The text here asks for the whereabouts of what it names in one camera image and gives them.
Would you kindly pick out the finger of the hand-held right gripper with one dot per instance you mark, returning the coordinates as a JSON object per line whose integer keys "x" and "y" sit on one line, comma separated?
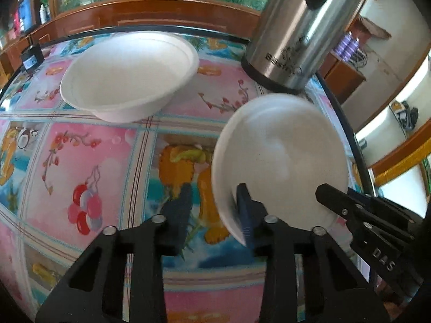
{"x": 338, "y": 203}
{"x": 365, "y": 200}

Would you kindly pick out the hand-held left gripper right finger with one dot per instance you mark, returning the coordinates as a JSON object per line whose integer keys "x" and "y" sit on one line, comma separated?
{"x": 244, "y": 208}

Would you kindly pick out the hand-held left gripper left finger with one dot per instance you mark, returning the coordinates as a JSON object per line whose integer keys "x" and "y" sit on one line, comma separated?
{"x": 180, "y": 208}

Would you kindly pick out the white foam bowl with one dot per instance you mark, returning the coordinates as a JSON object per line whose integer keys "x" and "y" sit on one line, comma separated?
{"x": 283, "y": 154}
{"x": 128, "y": 74}

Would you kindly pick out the printed fruit tablecloth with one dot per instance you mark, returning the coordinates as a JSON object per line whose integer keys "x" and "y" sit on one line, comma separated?
{"x": 101, "y": 154}

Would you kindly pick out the stainless steel kettle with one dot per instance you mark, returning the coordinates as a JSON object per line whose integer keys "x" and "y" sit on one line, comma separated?
{"x": 296, "y": 33}

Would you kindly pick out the brown wooden cabinet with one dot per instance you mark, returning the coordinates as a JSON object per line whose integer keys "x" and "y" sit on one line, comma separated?
{"x": 134, "y": 15}

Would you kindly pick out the small black device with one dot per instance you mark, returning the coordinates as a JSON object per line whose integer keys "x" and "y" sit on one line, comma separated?
{"x": 32, "y": 59}

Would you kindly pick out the white plastic bottle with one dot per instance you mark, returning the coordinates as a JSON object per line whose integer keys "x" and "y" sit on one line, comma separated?
{"x": 43, "y": 13}

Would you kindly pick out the pink thermos flask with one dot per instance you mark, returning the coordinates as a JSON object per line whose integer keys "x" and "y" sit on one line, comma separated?
{"x": 16, "y": 23}

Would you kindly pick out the blue thermos flask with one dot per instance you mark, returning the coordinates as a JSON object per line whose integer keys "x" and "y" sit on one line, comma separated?
{"x": 26, "y": 11}

